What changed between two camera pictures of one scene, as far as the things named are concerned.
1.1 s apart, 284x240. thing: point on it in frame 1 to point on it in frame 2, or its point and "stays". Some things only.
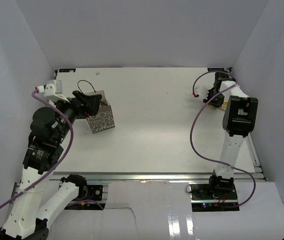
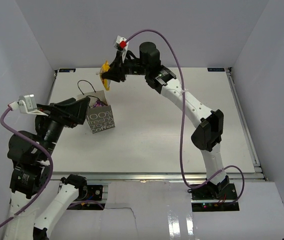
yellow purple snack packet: (225, 104) to (106, 82)
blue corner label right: (216, 69) stays
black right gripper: (217, 104) to (117, 70)
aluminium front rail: (162, 177) stays
